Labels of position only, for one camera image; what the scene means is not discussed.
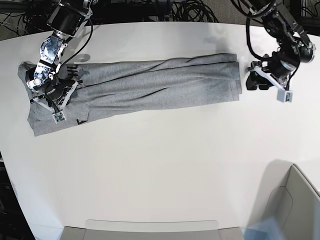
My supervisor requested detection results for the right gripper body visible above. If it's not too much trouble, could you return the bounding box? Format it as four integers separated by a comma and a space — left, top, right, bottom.
41, 79, 75, 107

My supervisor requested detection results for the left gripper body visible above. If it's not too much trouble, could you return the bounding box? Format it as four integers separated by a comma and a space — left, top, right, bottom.
268, 51, 300, 83

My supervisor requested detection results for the grey T-shirt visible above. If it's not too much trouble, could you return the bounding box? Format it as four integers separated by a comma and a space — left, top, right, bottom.
27, 53, 242, 136

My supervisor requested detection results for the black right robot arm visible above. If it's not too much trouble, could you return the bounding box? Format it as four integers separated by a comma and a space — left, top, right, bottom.
25, 0, 98, 113

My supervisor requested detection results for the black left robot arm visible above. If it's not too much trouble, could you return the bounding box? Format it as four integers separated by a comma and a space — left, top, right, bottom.
231, 0, 316, 91

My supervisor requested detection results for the beige bin right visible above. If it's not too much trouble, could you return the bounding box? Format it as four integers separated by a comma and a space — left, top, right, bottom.
261, 164, 320, 240

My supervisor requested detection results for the beige bin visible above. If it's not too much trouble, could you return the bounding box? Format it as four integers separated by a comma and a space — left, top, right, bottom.
60, 219, 244, 240
261, 164, 320, 240

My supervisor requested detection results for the beige bin bottom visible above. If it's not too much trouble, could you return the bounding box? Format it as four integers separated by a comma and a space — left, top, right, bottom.
60, 219, 244, 240

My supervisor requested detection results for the blue cloth in bin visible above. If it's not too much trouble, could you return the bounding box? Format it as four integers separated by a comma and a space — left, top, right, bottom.
242, 217, 284, 240

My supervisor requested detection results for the black cable bundle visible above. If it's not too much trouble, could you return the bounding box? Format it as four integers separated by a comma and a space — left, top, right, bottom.
142, 0, 220, 24

